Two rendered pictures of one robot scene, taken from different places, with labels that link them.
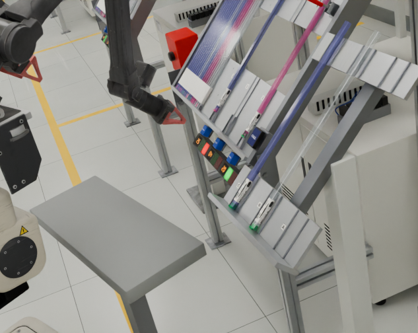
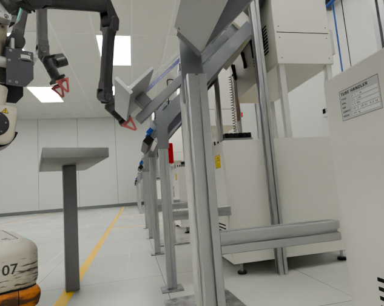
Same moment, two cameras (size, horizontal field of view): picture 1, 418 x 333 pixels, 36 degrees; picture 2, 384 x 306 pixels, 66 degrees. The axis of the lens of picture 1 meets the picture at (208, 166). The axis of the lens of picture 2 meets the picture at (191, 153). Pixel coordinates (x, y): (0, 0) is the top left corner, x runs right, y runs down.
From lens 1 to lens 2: 121 cm
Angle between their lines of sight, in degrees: 36
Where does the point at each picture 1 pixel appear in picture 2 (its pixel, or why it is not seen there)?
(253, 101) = not seen: hidden behind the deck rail
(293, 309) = (168, 236)
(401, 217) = (253, 196)
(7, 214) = not seen: outside the picture
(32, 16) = not seen: outside the picture
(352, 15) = (221, 58)
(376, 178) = (235, 159)
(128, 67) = (107, 80)
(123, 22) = (108, 53)
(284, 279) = (164, 207)
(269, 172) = (162, 123)
